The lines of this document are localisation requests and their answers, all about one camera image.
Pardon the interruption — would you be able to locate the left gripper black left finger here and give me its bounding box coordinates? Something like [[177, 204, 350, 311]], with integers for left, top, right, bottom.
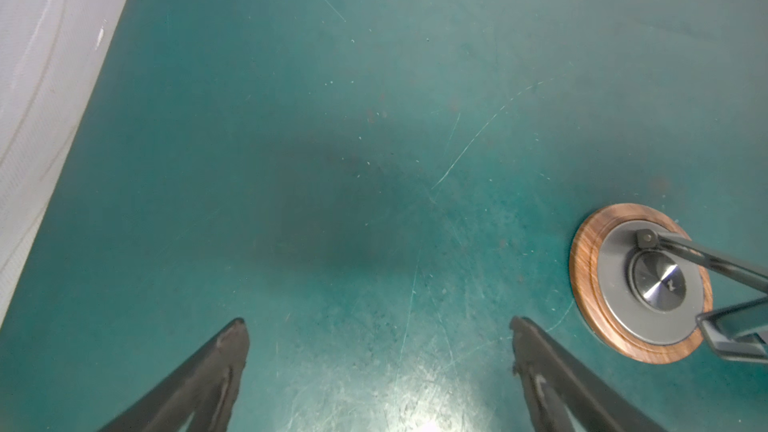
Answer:
[[102, 318, 250, 431]]

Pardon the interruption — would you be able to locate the phone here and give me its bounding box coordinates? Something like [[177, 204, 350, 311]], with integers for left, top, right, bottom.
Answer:
[[696, 297, 767, 365]]

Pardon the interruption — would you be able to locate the wooden round base phone stand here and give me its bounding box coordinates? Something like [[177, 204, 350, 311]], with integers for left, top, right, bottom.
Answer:
[[569, 203, 767, 364]]

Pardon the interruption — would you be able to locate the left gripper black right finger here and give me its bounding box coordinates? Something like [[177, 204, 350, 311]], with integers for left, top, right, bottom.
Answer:
[[510, 316, 663, 431]]

